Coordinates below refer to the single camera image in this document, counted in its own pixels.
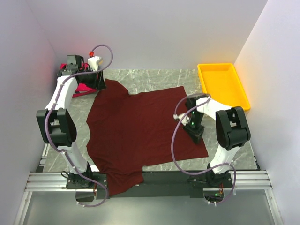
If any aluminium rail frame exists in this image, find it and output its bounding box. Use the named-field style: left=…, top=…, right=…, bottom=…
left=15, top=145, right=282, bottom=225

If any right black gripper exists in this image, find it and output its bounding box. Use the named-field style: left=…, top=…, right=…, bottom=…
left=182, top=112, right=205, bottom=145

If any black base beam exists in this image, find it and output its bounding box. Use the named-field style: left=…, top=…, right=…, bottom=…
left=66, top=170, right=233, bottom=203

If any folded pink t-shirt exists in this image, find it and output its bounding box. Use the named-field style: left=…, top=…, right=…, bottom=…
left=60, top=63, right=97, bottom=92

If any yellow plastic tray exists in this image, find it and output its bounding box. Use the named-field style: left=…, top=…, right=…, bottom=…
left=197, top=63, right=251, bottom=111

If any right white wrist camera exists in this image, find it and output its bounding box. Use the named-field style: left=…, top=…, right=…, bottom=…
left=173, top=113, right=190, bottom=126

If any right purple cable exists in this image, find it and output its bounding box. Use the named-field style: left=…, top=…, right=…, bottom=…
left=171, top=93, right=238, bottom=205

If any dark red t-shirt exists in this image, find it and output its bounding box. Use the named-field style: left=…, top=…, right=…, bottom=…
left=87, top=80, right=208, bottom=195

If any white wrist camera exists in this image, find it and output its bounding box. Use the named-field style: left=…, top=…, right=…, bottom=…
left=173, top=113, right=190, bottom=126
left=88, top=50, right=103, bottom=71

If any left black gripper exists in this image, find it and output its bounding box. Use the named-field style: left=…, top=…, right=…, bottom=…
left=80, top=66, right=107, bottom=90

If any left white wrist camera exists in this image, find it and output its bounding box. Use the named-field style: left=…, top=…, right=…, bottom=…
left=88, top=50, right=103, bottom=71

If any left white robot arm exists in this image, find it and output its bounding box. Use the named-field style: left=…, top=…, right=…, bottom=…
left=36, top=52, right=105, bottom=188

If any folded red striped t-shirt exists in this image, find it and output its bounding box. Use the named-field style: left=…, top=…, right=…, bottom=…
left=73, top=90, right=95, bottom=98

